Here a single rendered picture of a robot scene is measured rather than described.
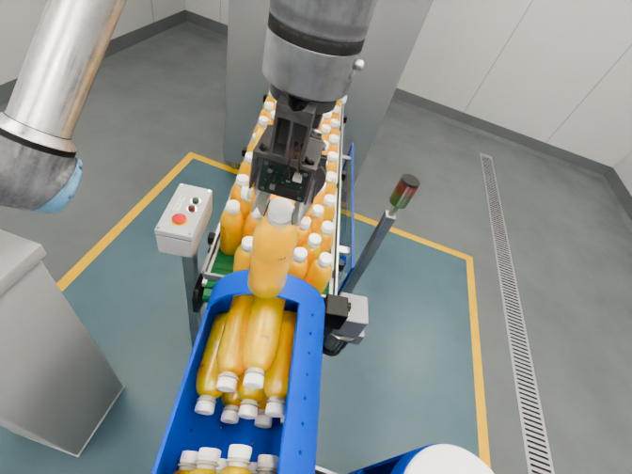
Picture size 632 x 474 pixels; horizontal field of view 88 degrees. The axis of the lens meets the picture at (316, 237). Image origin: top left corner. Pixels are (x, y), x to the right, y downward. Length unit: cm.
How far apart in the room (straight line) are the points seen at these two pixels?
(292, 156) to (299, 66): 9
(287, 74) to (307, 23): 4
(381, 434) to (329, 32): 191
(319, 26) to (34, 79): 68
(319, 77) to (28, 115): 68
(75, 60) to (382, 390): 192
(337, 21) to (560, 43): 469
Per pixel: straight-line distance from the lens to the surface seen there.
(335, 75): 33
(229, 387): 73
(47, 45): 89
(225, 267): 114
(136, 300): 215
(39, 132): 89
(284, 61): 33
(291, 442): 64
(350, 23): 32
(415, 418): 213
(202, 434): 86
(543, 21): 484
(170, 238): 99
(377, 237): 124
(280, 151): 36
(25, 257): 101
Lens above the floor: 184
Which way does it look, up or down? 47 degrees down
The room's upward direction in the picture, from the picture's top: 20 degrees clockwise
